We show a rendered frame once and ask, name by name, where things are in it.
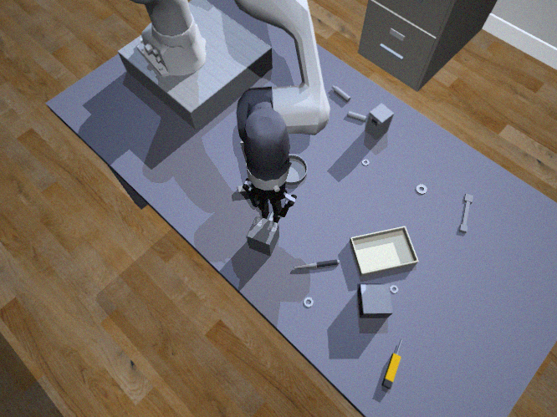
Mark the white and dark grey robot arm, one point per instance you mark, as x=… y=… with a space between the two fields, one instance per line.
x=264 y=121

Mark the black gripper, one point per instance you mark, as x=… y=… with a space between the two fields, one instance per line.
x=259 y=198

